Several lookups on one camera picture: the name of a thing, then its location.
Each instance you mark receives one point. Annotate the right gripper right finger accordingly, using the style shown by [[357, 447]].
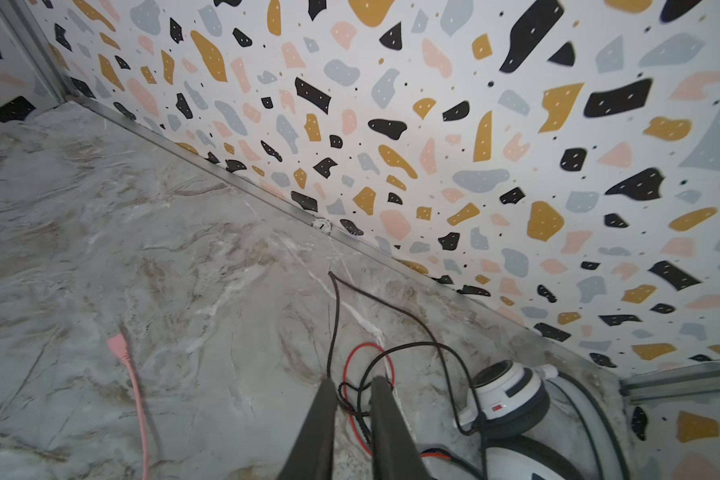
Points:
[[394, 454]]

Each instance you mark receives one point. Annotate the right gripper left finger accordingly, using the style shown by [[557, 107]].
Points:
[[311, 457]]

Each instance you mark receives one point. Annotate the white black headphones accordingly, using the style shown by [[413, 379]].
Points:
[[508, 399]]

